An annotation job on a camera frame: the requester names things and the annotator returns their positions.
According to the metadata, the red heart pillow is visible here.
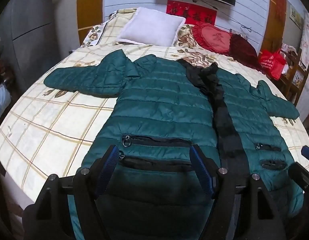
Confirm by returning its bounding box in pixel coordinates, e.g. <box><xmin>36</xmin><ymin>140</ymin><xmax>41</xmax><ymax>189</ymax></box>
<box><xmin>191</xmin><ymin>22</ymin><xmax>234</xmax><ymax>55</ymax></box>

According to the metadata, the white square pillow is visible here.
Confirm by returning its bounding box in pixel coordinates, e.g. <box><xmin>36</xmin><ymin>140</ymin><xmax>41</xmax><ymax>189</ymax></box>
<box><xmin>116</xmin><ymin>7</ymin><xmax>186</xmax><ymax>47</ymax></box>

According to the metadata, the grey wardrobe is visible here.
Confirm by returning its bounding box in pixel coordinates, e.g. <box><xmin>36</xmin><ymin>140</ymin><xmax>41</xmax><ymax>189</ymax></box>
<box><xmin>0</xmin><ymin>0</ymin><xmax>56</xmax><ymax>80</ymax></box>

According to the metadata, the orange wooden door panel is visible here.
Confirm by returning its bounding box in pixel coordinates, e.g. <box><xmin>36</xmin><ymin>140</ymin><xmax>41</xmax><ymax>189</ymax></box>
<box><xmin>77</xmin><ymin>0</ymin><xmax>105</xmax><ymax>47</ymax></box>
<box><xmin>260</xmin><ymin>0</ymin><xmax>287</xmax><ymax>53</ymax></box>

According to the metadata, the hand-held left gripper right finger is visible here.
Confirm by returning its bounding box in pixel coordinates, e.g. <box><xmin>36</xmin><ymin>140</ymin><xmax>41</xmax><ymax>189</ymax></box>
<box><xmin>190</xmin><ymin>144</ymin><xmax>287</xmax><ymax>240</ymax></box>

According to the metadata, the white plastic bag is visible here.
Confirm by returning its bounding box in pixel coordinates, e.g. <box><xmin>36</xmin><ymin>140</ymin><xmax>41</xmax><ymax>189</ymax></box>
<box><xmin>0</xmin><ymin>82</ymin><xmax>12</xmax><ymax>120</ymax></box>

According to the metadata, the wooden chair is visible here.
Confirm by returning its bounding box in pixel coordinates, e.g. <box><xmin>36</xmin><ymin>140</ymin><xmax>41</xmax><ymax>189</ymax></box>
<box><xmin>280</xmin><ymin>44</ymin><xmax>309</xmax><ymax>105</ymax></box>

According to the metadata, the dark red velvet pillow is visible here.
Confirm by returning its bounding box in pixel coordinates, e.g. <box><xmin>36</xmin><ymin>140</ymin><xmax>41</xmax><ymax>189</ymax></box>
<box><xmin>228</xmin><ymin>34</ymin><xmax>266</xmax><ymax>73</ymax></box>

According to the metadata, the floral checked bed blanket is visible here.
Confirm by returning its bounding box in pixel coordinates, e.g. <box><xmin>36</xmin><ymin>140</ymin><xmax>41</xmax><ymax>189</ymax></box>
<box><xmin>0</xmin><ymin>7</ymin><xmax>309</xmax><ymax>205</ymax></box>

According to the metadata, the red wall banner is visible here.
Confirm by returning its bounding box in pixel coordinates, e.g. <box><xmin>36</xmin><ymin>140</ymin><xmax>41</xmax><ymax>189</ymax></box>
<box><xmin>166</xmin><ymin>0</ymin><xmax>218</xmax><ymax>26</ymax></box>

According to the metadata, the green puffer jacket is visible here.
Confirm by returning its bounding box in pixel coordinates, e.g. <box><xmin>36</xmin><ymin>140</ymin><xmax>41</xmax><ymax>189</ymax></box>
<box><xmin>44</xmin><ymin>49</ymin><xmax>305</xmax><ymax>240</ymax></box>

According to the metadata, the black wall cable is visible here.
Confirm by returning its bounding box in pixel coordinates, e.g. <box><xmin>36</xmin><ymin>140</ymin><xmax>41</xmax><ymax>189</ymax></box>
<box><xmin>182</xmin><ymin>0</ymin><xmax>252</xmax><ymax>33</ymax></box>

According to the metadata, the red shopping bag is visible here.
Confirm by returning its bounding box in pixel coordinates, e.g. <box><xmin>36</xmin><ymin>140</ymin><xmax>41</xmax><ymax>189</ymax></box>
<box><xmin>258</xmin><ymin>49</ymin><xmax>286</xmax><ymax>80</ymax></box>

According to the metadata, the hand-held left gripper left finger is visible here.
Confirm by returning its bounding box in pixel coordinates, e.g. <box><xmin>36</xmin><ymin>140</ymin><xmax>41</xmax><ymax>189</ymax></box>
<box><xmin>22</xmin><ymin>144</ymin><xmax>120</xmax><ymax>240</ymax></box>

